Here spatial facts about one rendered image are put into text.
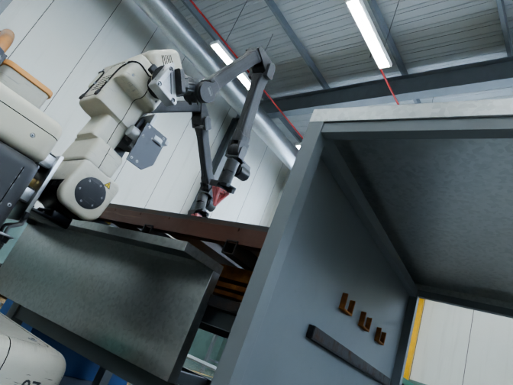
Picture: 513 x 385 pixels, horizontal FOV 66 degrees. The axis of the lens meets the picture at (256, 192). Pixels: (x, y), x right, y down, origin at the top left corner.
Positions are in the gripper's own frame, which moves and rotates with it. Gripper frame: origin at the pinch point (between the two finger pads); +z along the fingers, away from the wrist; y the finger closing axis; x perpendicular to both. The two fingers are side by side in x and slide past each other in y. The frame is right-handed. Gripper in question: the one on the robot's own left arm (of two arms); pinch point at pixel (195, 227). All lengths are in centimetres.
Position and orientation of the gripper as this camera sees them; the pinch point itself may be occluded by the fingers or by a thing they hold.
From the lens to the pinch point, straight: 214.2
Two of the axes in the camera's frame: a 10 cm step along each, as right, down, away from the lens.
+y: -8.7, 1.2, 4.8
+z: -1.5, 8.6, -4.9
